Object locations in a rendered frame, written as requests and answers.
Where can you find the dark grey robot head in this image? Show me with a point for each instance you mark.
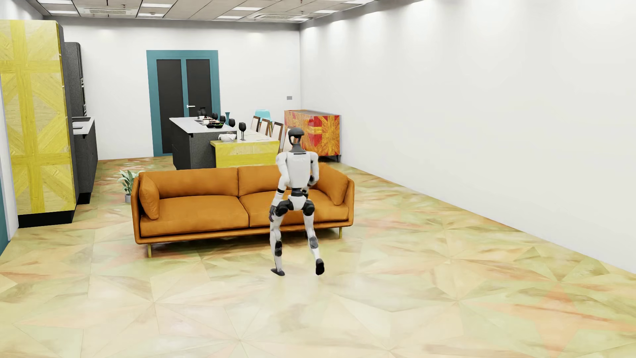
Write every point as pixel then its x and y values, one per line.
pixel 296 136

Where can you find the dark kitchen counter with sink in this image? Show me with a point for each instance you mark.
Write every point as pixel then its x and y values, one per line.
pixel 85 154

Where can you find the tall yellow wood cabinet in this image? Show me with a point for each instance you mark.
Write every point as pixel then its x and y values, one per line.
pixel 35 124

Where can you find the white left robot leg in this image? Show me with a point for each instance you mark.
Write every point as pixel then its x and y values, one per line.
pixel 277 237

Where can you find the red yellow patterned sideboard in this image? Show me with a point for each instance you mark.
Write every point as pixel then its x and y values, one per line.
pixel 318 132

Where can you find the tall dark grey cabinet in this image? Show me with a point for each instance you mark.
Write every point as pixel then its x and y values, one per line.
pixel 73 79

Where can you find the white robot leg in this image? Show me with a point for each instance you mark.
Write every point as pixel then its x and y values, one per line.
pixel 312 237
pixel 277 237

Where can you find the orange sofa pillow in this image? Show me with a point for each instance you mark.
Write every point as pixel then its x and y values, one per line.
pixel 334 185
pixel 148 196

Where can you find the brown wooden dining chair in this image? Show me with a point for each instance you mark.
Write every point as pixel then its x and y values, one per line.
pixel 276 130
pixel 255 123

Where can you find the black double door teal frame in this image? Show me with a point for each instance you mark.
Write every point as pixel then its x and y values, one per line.
pixel 183 99

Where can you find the dark grey kitchen island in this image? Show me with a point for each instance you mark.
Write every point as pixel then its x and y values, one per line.
pixel 191 144

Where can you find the white right robot leg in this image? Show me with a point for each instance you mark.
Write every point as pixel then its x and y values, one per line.
pixel 312 237

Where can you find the small green potted plant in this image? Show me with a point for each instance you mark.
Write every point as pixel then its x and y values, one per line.
pixel 127 183

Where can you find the yellow wood dining table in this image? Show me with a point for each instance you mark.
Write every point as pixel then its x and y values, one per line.
pixel 246 150

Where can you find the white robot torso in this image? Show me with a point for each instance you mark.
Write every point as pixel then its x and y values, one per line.
pixel 298 170

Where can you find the black wine glass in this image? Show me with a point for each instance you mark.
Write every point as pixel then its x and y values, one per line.
pixel 242 128

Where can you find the white bowl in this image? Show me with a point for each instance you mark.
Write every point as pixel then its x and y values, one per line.
pixel 226 137

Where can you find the orange fabric sofa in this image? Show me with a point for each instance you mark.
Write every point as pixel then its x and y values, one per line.
pixel 198 209

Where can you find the light blue chair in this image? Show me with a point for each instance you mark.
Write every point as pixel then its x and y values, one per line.
pixel 262 114

